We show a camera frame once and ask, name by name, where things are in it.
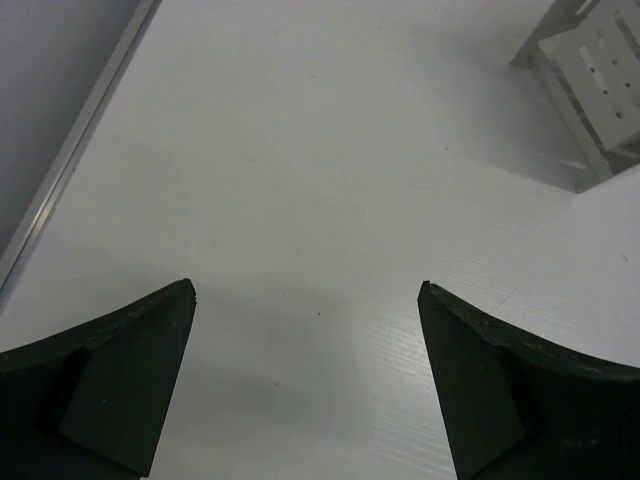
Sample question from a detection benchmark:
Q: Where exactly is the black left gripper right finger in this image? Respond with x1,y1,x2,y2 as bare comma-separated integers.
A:
418,281,639,479

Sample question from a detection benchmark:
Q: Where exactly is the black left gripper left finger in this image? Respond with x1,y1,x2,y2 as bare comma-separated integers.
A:
1,278,196,479

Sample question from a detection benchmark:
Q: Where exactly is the aluminium table edge rail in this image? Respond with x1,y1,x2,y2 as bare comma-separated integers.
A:
1,1,160,300

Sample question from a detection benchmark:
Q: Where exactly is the white slotted organizer box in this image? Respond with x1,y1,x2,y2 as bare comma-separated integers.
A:
510,0,639,192

